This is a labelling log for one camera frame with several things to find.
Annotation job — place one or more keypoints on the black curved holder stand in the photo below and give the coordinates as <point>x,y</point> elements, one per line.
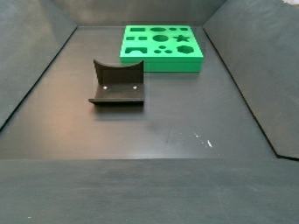
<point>120,84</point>

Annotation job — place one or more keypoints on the green shape sorter box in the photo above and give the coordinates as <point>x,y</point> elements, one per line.
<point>165,47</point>

